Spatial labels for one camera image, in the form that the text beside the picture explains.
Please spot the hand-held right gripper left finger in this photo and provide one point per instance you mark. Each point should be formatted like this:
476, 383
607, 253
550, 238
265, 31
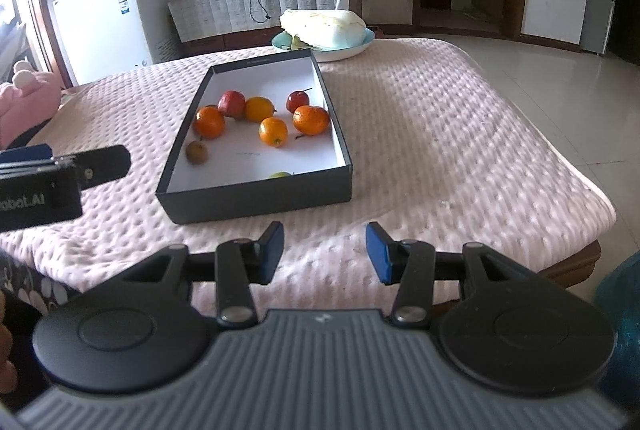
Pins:
272, 250

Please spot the cabinet with lace cloth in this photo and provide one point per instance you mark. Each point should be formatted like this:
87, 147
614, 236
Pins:
220, 10

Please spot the large tangerine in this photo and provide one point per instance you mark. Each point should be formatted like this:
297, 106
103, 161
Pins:
311, 120

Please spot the blue cartoon plate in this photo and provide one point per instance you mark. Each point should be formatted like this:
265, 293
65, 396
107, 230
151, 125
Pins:
345, 52

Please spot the green lime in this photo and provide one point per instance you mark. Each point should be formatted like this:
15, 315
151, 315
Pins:
280, 175

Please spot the brown kiwi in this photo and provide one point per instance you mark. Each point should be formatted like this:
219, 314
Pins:
197, 152

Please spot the black cardboard box white inside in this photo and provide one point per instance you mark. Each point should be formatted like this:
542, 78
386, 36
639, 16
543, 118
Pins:
250, 202

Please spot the napa cabbage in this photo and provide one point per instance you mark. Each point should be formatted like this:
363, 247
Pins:
325, 30

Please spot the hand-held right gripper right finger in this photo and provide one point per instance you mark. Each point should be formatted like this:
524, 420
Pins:
377, 252

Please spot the dark floral bed skirt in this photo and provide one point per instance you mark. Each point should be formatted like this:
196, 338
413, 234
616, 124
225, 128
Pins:
30, 280

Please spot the white chest freezer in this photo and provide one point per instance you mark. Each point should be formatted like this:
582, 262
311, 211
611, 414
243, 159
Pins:
100, 30

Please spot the pink plush toy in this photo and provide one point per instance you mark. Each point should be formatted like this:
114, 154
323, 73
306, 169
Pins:
25, 105

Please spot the yellow orange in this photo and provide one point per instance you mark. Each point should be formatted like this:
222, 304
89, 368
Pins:
259, 108
273, 131

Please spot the red apple with stem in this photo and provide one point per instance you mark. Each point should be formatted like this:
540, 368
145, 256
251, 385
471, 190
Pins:
298, 101

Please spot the dark blue bag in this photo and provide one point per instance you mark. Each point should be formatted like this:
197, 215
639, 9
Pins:
622, 305

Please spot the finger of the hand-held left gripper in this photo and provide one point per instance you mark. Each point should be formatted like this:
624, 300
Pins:
100, 162
30, 153

